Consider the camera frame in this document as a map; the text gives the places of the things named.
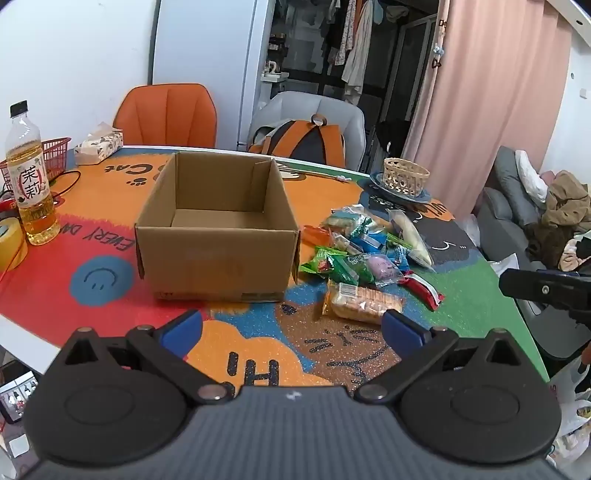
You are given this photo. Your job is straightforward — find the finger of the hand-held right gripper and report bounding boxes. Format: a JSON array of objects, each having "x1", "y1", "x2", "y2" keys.
[{"x1": 500, "y1": 268, "x2": 591, "y2": 325}]

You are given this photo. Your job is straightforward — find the white plastic bag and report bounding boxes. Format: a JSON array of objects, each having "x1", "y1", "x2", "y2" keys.
[{"x1": 549, "y1": 360, "x2": 591, "y2": 467}]

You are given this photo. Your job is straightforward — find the colourful printed table mat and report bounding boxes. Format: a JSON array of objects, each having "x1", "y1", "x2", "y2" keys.
[{"x1": 0, "y1": 145, "x2": 550, "y2": 386}]

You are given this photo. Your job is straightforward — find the white pillow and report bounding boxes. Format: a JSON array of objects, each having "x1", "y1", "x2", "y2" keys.
[{"x1": 515, "y1": 150, "x2": 548, "y2": 204}]

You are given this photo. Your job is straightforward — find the red plastic basket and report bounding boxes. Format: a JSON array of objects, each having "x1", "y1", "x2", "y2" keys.
[{"x1": 0, "y1": 137, "x2": 72, "y2": 195}]

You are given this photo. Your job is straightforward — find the pink snack packet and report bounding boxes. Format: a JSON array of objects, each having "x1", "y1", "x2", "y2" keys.
[{"x1": 367, "y1": 254, "x2": 402, "y2": 281}]

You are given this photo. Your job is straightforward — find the brown cardboard box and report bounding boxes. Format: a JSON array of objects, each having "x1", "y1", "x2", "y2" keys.
[{"x1": 134, "y1": 151, "x2": 301, "y2": 303}]

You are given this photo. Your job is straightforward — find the blue plate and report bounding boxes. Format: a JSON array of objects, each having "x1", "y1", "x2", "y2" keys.
[{"x1": 369, "y1": 172, "x2": 432, "y2": 206}]

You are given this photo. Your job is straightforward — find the patterned tissue box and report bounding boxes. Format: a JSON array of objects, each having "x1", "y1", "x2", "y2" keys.
[{"x1": 74, "y1": 122, "x2": 124, "y2": 166}]

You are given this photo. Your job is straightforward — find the grey chair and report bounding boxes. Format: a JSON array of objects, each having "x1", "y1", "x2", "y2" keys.
[{"x1": 249, "y1": 91, "x2": 367, "y2": 171}]

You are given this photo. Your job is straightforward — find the black cable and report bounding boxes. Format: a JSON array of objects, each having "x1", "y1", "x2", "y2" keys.
[{"x1": 48, "y1": 171, "x2": 81, "y2": 200}]

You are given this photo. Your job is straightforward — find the metal frame glass door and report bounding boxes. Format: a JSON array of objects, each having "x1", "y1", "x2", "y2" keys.
[{"x1": 383, "y1": 14, "x2": 437, "y2": 121}]

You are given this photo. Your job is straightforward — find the jasmine tea bottle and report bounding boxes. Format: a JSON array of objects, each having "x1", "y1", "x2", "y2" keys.
[{"x1": 6, "y1": 100, "x2": 61, "y2": 246}]

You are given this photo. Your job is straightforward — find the orange and black backpack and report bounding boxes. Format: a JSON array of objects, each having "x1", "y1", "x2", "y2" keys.
[{"x1": 248, "y1": 114, "x2": 347, "y2": 167}]

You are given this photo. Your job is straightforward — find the grey sofa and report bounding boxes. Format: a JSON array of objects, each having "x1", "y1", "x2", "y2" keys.
[{"x1": 475, "y1": 145, "x2": 591, "y2": 361}]

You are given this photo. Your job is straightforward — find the clear cracker packet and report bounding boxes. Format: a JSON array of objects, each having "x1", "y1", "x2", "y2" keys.
[{"x1": 322, "y1": 281, "x2": 404, "y2": 324}]

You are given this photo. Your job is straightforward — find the white hanging garment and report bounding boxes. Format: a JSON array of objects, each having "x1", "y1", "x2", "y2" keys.
[{"x1": 342, "y1": 0, "x2": 374, "y2": 106}]

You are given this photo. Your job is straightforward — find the small woven basket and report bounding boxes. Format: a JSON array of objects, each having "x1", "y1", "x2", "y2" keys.
[{"x1": 383, "y1": 157, "x2": 430, "y2": 198}]

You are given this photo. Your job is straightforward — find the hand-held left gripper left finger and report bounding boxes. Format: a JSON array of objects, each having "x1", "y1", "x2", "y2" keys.
[{"x1": 58, "y1": 310, "x2": 230, "y2": 407}]

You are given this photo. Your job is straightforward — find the white fridge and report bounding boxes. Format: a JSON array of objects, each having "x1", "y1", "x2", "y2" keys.
[{"x1": 152, "y1": 0, "x2": 278, "y2": 151}]

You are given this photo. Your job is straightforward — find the long white bread packet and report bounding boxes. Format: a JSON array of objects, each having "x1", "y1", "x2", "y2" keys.
[{"x1": 390, "y1": 210, "x2": 435, "y2": 267}]

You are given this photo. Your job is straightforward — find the pile of clothes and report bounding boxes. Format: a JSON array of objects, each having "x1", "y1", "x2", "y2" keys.
[{"x1": 526, "y1": 170, "x2": 591, "y2": 273}]

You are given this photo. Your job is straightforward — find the red cable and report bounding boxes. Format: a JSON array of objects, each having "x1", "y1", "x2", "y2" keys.
[{"x1": 0, "y1": 237, "x2": 29, "y2": 284}]

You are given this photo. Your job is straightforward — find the pile of snack packets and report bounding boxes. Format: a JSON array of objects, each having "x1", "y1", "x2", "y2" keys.
[{"x1": 299, "y1": 205, "x2": 411, "y2": 289}]

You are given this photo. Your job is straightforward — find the yellow tape roll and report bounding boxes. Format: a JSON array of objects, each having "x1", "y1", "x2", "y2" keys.
[{"x1": 0, "y1": 217, "x2": 28, "y2": 271}]

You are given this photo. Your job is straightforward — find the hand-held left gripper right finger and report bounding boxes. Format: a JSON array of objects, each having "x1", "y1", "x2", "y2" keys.
[{"x1": 355, "y1": 309, "x2": 532, "y2": 407}]

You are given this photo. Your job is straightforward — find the red and white packet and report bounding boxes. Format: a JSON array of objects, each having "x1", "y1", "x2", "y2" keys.
[{"x1": 399, "y1": 272, "x2": 445, "y2": 309}]

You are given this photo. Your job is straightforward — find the orange chair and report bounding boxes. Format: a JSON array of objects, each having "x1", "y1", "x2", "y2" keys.
[{"x1": 113, "y1": 84, "x2": 218, "y2": 149}]

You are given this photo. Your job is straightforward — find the pink curtain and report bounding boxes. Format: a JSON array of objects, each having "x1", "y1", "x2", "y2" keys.
[{"x1": 402, "y1": 0, "x2": 573, "y2": 217}]

